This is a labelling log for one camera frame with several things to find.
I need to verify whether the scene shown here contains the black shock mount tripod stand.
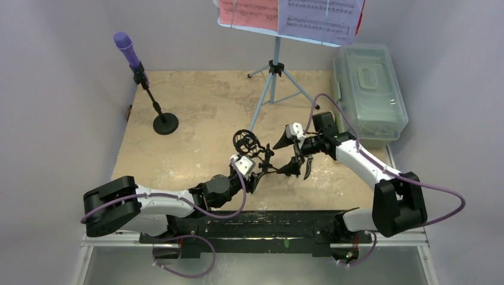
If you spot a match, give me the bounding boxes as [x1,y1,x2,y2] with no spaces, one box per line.
[232,129,279,176]

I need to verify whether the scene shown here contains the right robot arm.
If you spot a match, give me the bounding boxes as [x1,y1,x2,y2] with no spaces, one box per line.
[273,112,427,242]

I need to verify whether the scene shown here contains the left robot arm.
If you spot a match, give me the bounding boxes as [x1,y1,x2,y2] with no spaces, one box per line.
[80,171,261,243]

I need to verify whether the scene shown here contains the black pruning shears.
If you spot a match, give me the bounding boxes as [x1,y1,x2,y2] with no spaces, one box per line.
[303,155,313,180]

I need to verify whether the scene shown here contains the light blue music stand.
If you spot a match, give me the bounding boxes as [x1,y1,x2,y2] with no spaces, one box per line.
[218,17,339,131]

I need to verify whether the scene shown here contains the clear plastic storage box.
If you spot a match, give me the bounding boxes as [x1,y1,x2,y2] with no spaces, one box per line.
[332,43,408,149]

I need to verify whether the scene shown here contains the black round base mic stand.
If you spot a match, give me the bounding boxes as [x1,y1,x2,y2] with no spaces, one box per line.
[130,62,179,135]

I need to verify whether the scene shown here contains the purple sheet music page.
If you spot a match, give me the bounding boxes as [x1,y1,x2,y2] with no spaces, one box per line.
[279,0,366,46]

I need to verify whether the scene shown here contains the pink sheet music page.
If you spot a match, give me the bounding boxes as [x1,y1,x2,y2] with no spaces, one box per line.
[217,0,279,31]

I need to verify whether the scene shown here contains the purple microphone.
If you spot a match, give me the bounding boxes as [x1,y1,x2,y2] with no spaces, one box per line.
[113,31,149,87]

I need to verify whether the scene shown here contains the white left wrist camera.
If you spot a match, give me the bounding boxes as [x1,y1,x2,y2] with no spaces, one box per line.
[230,154,256,176]

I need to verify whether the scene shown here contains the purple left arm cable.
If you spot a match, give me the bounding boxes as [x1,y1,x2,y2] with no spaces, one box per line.
[80,161,248,225]

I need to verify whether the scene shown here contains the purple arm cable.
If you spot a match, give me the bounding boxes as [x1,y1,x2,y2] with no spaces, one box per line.
[80,161,248,225]
[304,93,467,267]

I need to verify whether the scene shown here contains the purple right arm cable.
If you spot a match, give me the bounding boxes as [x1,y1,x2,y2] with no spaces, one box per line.
[304,93,467,267]

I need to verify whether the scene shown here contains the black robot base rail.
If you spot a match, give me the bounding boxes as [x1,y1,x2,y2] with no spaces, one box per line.
[139,210,372,261]

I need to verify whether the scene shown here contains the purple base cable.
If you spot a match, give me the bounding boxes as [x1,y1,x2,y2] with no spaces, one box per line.
[152,234,218,279]

